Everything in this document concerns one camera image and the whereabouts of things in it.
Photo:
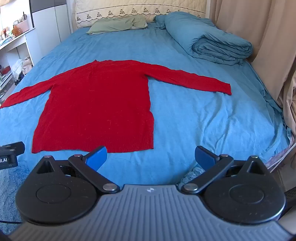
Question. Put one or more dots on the orange toy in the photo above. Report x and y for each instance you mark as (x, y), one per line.
(17, 31)

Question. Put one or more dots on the beige curtain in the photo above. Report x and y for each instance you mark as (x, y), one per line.
(266, 34)

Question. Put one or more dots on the white and grey wardrobe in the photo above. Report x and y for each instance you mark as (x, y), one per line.
(50, 27)

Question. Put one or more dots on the cream quilted headboard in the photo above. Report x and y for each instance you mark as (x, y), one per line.
(138, 9)

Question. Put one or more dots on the folded blue duvet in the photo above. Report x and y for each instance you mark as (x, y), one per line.
(208, 39)

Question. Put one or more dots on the pink basket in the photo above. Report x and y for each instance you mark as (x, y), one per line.
(22, 24)

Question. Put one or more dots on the green pillow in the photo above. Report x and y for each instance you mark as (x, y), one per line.
(111, 25)

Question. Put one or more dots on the white shelf unit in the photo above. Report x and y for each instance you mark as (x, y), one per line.
(18, 46)

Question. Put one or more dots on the bed with blue sheet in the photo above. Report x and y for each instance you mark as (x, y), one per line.
(185, 115)

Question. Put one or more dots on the white bag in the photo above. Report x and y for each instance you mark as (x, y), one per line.
(17, 68)

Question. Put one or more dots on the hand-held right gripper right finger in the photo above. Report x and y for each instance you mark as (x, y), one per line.
(203, 158)

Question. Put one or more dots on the red knit sweater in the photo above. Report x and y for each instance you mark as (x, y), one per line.
(97, 104)

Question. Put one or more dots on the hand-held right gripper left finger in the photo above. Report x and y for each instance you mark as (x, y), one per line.
(98, 160)

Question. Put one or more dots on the patterned mattress edge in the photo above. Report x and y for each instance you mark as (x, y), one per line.
(282, 155)

